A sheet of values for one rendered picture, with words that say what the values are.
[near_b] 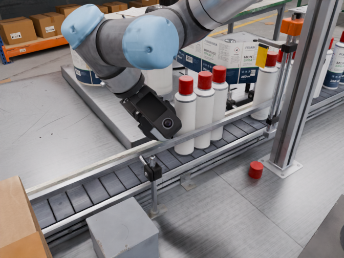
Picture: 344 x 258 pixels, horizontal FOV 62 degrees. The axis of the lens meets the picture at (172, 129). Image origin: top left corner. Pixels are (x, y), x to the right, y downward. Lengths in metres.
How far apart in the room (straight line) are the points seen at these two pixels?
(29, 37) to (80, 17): 3.87
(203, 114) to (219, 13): 0.29
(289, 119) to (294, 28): 0.21
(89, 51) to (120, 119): 0.43
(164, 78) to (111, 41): 0.49
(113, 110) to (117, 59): 0.50
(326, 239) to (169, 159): 0.37
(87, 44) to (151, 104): 0.17
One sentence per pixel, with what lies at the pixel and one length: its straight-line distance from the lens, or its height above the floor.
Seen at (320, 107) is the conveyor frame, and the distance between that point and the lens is 1.11.
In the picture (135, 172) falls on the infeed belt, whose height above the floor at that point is 0.88.
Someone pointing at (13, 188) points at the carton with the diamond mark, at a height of 1.12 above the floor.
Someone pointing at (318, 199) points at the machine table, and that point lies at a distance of 0.78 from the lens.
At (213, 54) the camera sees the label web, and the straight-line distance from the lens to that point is 1.02.
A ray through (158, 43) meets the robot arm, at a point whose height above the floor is 1.22.
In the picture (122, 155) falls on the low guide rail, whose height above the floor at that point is 0.91.
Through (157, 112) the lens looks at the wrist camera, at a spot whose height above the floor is 1.06.
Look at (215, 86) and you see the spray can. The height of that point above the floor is 1.04.
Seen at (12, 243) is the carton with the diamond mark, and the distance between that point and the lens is 0.31.
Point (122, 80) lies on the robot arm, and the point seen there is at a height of 1.13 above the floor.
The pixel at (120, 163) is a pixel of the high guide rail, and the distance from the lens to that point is 0.60.
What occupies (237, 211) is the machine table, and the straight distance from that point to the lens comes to 0.69.
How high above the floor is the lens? 1.35
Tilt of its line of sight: 34 degrees down
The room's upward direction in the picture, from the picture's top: straight up
